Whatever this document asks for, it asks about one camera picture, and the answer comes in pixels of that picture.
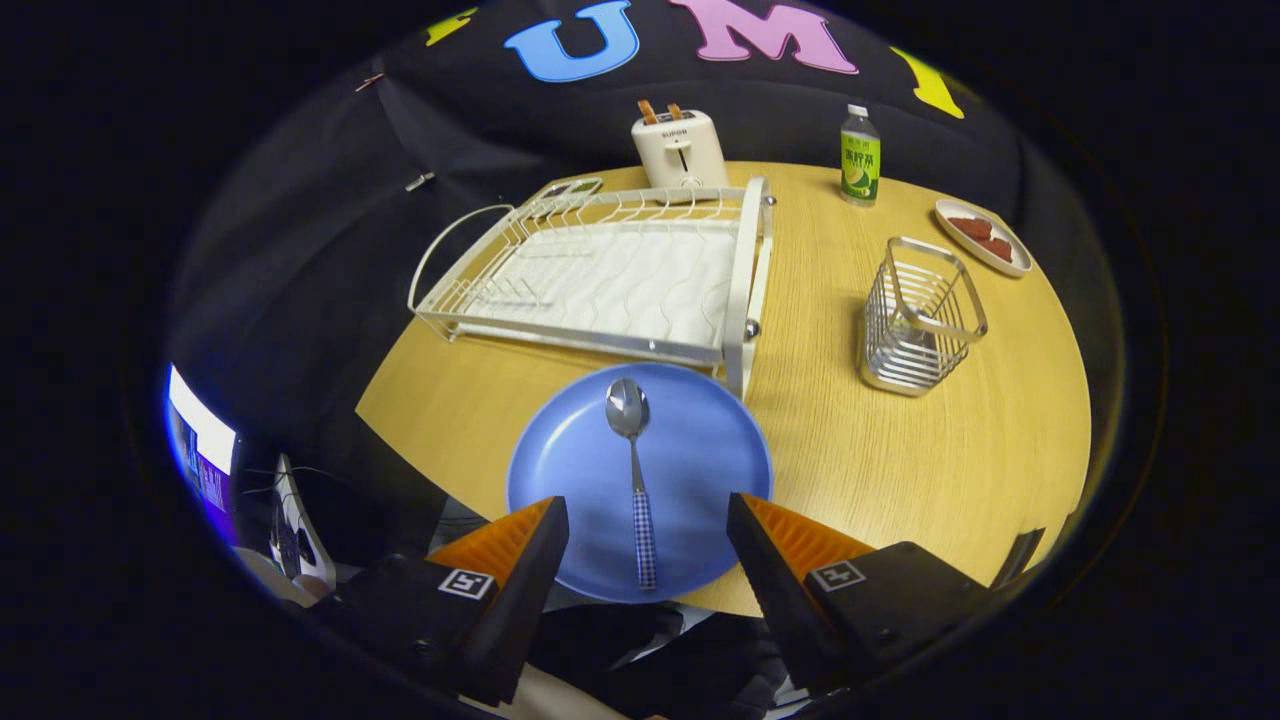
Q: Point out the blue plate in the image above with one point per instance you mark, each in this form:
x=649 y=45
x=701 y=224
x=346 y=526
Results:
x=700 y=450

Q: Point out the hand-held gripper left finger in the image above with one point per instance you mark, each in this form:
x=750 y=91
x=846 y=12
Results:
x=525 y=600

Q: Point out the small white oval plate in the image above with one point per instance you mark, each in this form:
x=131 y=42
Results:
x=1005 y=262

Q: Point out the lit computer monitor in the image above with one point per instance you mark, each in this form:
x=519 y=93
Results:
x=200 y=450

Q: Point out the divided tray with grains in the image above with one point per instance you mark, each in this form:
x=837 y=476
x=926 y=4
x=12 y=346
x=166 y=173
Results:
x=570 y=187

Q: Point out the red food piece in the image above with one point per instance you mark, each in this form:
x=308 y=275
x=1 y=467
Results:
x=970 y=227
x=996 y=248

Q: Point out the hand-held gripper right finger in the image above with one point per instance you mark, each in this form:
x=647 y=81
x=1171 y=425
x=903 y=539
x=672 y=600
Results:
x=775 y=600

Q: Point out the green label drink bottle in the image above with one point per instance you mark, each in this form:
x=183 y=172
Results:
x=860 y=165

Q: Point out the white clip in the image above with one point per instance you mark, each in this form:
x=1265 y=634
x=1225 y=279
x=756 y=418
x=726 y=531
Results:
x=420 y=181

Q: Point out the cream toaster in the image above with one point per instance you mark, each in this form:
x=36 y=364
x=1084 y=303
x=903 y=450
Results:
x=680 y=155

